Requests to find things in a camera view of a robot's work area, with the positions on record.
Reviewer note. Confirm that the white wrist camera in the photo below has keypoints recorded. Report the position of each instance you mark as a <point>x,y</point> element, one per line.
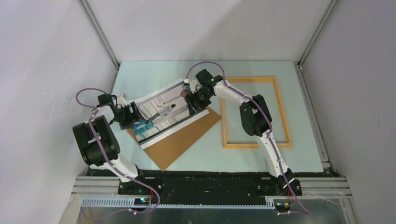
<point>191,85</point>
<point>121,101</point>

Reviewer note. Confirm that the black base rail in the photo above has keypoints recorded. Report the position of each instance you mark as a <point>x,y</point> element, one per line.
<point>208,188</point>

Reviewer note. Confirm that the left aluminium corner post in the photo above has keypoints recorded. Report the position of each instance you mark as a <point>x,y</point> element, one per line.
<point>88,11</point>

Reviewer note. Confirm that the right aluminium corner post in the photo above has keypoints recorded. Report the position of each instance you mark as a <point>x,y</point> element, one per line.
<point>318,30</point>

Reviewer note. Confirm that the aluminium corner post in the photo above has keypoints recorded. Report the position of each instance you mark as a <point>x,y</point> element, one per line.
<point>88,11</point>
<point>318,30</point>

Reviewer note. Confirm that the brown cardboard backing board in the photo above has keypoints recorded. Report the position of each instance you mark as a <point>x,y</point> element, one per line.
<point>164,152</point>

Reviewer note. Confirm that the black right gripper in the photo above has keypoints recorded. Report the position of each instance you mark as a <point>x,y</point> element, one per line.
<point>191,98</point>

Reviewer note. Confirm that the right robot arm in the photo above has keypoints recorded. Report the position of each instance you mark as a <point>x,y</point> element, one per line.
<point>255,120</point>

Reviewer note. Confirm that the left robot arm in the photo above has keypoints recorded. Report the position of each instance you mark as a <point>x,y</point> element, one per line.
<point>99,147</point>

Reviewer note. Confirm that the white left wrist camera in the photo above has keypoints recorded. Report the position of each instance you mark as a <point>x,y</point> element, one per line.
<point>121,101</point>

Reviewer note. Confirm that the printed photo with white border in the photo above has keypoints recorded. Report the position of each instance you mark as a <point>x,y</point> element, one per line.
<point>164,112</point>

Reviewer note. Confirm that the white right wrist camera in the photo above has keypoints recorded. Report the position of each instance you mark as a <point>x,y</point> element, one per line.
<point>191,85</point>

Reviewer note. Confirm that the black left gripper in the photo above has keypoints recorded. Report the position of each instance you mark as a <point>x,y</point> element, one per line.
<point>132,117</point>

